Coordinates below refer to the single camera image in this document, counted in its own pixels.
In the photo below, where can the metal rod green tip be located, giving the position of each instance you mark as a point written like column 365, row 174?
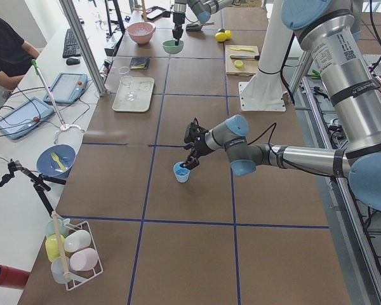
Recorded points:
column 63, row 125

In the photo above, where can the wooden cutting board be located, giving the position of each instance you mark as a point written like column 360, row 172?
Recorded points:
column 250, row 66

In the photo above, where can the clear wine glass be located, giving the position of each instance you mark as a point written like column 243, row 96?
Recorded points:
column 126, row 81

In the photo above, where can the black keyboard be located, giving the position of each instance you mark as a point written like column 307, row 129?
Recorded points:
column 70, row 46

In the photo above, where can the metal ice scoop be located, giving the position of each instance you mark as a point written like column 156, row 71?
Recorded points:
column 194, row 27

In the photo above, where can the aluminium frame post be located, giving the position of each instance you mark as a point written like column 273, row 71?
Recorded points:
column 73, row 20

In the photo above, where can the red cylinder bottle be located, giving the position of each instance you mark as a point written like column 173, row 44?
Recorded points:
column 13, row 278

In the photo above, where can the yellow plastic fork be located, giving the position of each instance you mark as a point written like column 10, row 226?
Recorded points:
column 59, row 162

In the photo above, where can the white cup rack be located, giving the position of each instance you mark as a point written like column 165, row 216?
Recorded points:
column 72, row 251

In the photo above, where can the black computer mouse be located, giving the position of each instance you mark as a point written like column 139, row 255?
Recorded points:
column 72, row 61

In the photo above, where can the person in black shirt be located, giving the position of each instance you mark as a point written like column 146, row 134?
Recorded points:
column 15, row 56

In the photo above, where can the yellow plastic knife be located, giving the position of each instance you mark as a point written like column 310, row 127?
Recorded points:
column 242, row 49

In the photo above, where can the dark grey folded cloth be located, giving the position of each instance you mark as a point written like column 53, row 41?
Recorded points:
column 139, row 63

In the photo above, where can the cream bear tray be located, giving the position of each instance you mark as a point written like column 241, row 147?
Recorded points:
column 143, row 88

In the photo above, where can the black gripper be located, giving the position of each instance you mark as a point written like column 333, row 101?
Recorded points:
column 178, row 19
column 200, row 146

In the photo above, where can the pink bowl of ice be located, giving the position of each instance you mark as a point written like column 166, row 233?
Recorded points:
column 141, row 32

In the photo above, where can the yellow lemon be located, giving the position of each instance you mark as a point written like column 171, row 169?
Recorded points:
column 228, row 34
column 220, row 37

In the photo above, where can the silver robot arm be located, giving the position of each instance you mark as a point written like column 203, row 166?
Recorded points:
column 203, row 10
column 323, row 28

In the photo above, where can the light blue cup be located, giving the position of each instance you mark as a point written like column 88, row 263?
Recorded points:
column 181, row 173

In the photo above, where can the mint green bowl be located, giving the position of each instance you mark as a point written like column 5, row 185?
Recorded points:
column 173, row 46

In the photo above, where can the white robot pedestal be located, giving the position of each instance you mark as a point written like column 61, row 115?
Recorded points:
column 264, row 91

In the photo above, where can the small clear glass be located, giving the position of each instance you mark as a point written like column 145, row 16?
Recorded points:
column 123, row 70

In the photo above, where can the black handled knife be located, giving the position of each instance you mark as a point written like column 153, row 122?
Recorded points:
column 244, row 57

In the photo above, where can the lower blue teach pendant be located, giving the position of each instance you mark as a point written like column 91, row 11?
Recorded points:
column 25, row 118

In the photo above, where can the blue bowl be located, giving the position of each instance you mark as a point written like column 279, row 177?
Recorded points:
column 46, row 166

